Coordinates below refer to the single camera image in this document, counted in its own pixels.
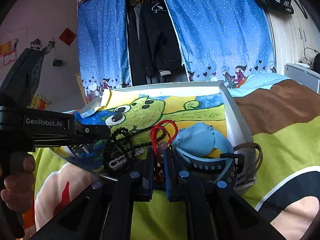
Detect brown hair ties with charm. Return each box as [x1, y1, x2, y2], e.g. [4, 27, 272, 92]
[233, 142, 264, 185]

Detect pile of dark clothes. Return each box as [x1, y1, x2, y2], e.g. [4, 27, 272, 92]
[304, 47, 320, 74]

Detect white wardrobe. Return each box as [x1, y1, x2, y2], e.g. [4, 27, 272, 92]
[267, 0, 319, 75]

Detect white shallow tray box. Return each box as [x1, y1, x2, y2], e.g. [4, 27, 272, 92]
[50, 83, 260, 191]

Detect colourful cartoon bedspread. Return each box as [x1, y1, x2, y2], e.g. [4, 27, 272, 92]
[23, 74, 319, 239]

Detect white storage box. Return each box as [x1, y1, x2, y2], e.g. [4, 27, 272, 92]
[284, 63, 320, 94]

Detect red cord bracelet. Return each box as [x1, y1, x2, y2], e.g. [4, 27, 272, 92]
[149, 119, 179, 156]

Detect blue dotted curtain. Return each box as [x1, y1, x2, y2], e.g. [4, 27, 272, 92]
[77, 0, 275, 99]

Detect red square wall paper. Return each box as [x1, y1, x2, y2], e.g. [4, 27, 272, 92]
[59, 28, 76, 46]

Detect black beaded necklace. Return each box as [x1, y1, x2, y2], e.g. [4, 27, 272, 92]
[103, 125, 167, 170]

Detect cartoon wall sticker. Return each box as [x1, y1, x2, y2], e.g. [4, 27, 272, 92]
[29, 94, 51, 111]

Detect person's left hand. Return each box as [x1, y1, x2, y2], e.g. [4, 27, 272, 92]
[1, 153, 35, 214]

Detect grey plastic hair clip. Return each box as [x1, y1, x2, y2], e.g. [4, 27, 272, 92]
[108, 147, 145, 170]

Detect dark hanging clothes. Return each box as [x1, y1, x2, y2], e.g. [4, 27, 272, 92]
[126, 0, 188, 86]

